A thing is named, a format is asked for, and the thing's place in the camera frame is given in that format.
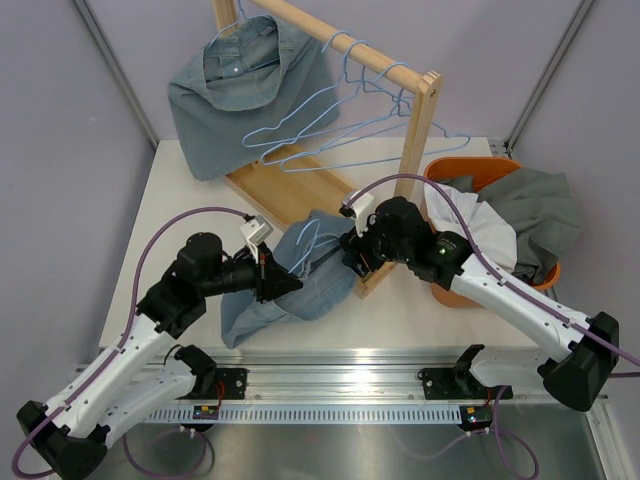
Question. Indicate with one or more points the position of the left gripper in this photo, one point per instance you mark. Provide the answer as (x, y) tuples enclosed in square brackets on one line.
[(272, 279)]

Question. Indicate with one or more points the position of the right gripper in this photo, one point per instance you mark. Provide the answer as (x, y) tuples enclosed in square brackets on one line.
[(353, 246)]

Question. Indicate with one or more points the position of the white shirt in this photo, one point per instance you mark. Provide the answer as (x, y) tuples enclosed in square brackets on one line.
[(495, 238)]

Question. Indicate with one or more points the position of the grey pleated skirt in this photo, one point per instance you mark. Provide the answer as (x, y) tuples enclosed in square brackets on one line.
[(541, 210)]

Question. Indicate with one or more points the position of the light blue denim garment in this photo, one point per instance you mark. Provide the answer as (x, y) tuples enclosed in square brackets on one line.
[(213, 110)]

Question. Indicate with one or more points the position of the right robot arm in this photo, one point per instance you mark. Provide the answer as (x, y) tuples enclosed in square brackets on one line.
[(575, 353)]

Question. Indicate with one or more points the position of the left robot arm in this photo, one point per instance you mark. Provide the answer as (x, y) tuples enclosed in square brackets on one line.
[(73, 430)]

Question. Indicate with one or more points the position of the wooden clothes rack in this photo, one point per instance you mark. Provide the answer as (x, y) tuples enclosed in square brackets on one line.
[(284, 198)]

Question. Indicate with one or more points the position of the orange plastic basket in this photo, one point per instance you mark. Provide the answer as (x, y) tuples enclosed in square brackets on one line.
[(484, 171)]

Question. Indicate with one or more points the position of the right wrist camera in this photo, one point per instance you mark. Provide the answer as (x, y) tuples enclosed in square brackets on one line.
[(358, 206)]

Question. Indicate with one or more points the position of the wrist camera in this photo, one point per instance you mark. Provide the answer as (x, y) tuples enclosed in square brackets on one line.
[(255, 231), (358, 206)]

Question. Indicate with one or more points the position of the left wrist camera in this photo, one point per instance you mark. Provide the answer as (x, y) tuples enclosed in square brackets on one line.
[(255, 231)]

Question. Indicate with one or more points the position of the aluminium rail base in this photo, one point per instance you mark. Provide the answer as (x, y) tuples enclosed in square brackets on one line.
[(329, 386)]

